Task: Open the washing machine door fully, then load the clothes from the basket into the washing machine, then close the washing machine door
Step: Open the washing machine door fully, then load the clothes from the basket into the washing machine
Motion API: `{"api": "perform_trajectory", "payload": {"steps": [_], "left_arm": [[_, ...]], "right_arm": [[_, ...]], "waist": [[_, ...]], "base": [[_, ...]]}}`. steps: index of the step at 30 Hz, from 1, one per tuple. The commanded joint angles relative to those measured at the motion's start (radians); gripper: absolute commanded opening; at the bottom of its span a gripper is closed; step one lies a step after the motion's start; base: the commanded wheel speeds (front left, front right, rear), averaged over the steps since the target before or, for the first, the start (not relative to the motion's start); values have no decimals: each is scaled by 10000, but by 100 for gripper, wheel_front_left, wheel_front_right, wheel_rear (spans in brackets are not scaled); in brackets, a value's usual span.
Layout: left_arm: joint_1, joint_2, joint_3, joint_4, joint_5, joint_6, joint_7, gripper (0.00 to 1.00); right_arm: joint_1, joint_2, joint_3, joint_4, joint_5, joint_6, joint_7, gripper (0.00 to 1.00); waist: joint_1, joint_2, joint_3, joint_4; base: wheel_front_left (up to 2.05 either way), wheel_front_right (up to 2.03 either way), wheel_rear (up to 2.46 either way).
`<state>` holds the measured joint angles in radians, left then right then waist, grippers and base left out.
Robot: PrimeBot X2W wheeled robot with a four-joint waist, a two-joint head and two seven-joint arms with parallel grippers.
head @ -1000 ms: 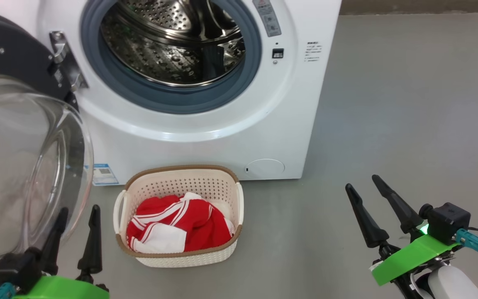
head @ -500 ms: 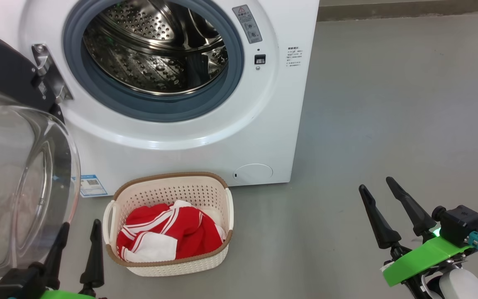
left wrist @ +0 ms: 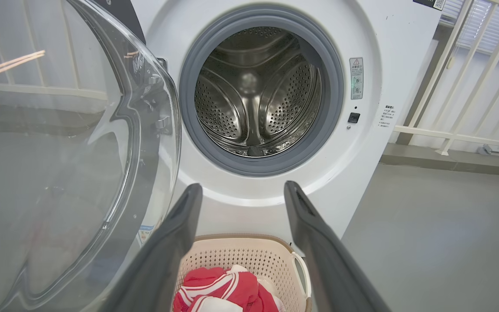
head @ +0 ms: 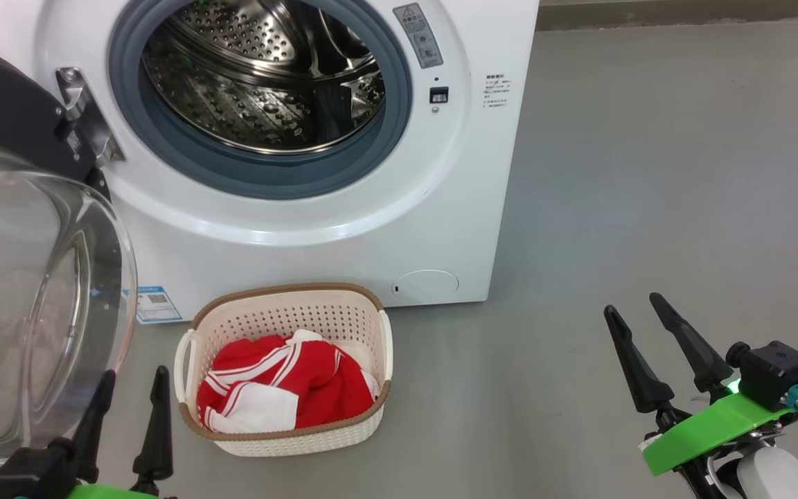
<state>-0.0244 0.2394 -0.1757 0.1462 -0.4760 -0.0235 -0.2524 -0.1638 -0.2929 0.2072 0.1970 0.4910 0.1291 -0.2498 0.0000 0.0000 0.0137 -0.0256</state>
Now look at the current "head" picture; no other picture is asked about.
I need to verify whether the grey warning sticker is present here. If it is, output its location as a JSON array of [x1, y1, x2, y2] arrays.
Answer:
[[393, 3, 443, 69]]

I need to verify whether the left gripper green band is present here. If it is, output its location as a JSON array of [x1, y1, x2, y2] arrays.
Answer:
[[60, 365, 178, 499]]

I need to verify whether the metal door hinge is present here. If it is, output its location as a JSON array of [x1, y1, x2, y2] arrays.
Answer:
[[55, 67, 126, 168]]

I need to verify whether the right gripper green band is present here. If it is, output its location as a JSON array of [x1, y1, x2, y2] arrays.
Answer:
[[604, 292, 795, 476]]

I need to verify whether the round drain filter cover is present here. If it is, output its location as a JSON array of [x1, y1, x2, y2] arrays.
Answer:
[[392, 270, 460, 303]]

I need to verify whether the cream perforated laundry basket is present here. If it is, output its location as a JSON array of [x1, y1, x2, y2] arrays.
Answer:
[[174, 283, 394, 457]]

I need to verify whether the grey rubber door gasket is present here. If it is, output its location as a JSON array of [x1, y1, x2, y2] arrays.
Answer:
[[108, 0, 414, 200]]

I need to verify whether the blue energy label sticker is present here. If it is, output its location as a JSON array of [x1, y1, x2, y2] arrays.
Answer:
[[122, 286, 184, 325]]

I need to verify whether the steel washer drum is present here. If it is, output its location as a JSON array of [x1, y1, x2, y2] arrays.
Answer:
[[141, 0, 386, 155]]

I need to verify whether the red white-striped garment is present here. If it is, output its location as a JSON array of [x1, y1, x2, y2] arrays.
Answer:
[[197, 330, 344, 434]]

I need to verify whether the printed instruction text label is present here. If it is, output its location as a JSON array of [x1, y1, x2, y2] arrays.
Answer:
[[485, 73, 509, 112]]

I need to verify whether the white front-load washing machine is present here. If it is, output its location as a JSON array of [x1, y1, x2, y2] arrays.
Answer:
[[0, 0, 540, 326]]

